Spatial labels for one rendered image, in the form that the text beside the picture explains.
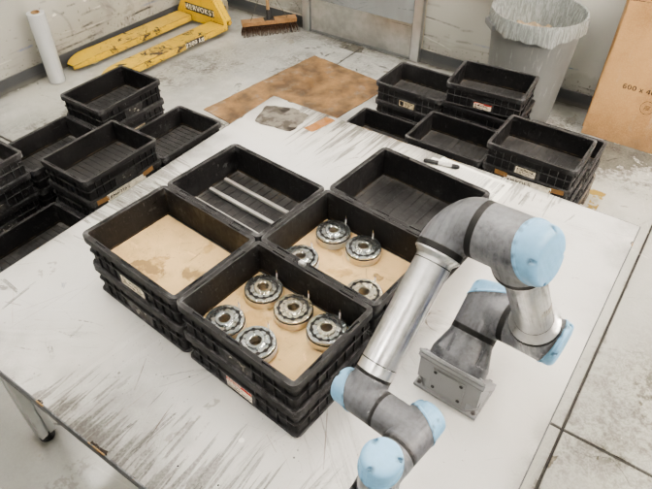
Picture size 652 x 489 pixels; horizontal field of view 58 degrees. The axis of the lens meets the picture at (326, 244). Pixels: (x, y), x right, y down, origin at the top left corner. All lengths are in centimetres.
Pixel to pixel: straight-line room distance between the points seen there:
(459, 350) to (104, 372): 93
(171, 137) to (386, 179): 146
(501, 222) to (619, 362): 176
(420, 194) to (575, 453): 112
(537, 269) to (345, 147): 145
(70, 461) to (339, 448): 123
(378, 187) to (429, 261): 88
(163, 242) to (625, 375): 190
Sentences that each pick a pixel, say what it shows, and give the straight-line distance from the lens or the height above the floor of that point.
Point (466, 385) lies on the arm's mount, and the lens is 151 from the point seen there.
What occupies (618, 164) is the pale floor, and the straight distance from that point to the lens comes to 394.
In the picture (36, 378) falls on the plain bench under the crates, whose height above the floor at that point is 70.
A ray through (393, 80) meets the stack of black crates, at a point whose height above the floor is 42.
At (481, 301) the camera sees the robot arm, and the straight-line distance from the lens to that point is 150.
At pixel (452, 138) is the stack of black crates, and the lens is 314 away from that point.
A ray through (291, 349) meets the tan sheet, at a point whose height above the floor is 83.
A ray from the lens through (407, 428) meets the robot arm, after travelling 110.
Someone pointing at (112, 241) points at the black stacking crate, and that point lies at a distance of 185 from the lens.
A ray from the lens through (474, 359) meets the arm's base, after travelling 150.
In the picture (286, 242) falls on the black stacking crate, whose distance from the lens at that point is 174.
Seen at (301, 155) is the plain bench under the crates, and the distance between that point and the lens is 237.
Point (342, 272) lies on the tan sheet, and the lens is 168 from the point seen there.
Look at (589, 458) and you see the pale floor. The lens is 248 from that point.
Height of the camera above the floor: 202
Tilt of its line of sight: 42 degrees down
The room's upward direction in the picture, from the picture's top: straight up
